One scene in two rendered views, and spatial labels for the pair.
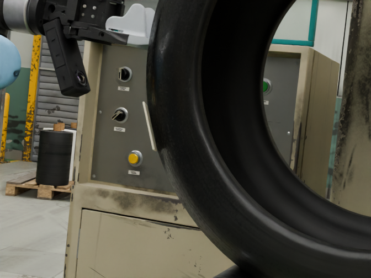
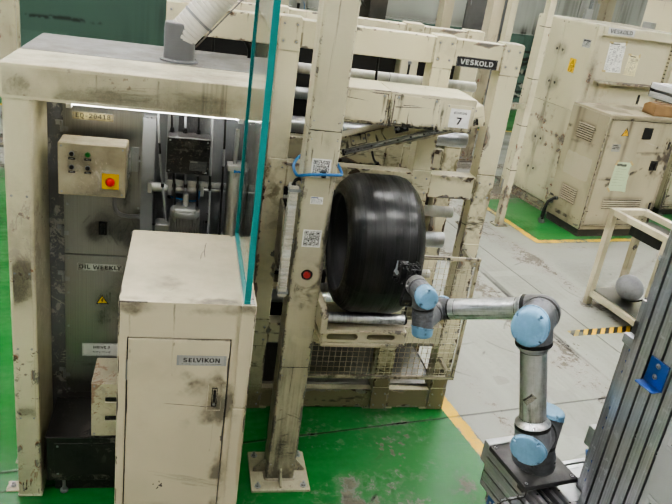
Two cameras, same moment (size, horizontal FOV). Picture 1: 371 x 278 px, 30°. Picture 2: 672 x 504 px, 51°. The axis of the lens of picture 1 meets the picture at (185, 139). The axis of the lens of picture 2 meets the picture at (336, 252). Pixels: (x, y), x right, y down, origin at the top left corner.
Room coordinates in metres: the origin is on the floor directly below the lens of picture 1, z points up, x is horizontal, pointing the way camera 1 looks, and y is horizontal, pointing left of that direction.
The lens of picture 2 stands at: (2.60, 1.93, 2.26)
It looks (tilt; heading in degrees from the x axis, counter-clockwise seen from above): 22 degrees down; 235
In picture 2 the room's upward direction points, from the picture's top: 8 degrees clockwise
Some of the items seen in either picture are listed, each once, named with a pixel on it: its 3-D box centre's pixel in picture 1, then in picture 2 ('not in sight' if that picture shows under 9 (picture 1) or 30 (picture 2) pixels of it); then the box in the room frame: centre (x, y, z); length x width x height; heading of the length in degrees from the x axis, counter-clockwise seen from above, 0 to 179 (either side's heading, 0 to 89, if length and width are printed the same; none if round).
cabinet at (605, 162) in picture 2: not in sight; (610, 170); (-3.73, -2.43, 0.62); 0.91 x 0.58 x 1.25; 169
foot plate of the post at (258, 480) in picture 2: not in sight; (278, 468); (1.15, -0.33, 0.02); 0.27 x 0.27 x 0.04; 69
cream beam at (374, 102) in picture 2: not in sight; (399, 104); (0.68, -0.48, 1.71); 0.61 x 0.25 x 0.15; 159
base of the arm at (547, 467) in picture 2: not in sight; (536, 450); (0.75, 0.69, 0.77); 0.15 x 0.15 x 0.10
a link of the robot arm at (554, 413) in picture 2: not in sight; (544, 423); (0.76, 0.70, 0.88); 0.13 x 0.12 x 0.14; 26
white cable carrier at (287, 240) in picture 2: not in sight; (288, 240); (1.24, -0.33, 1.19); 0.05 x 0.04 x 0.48; 69
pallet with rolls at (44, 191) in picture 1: (61, 158); not in sight; (7.55, 1.33, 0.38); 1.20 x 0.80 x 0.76; 177
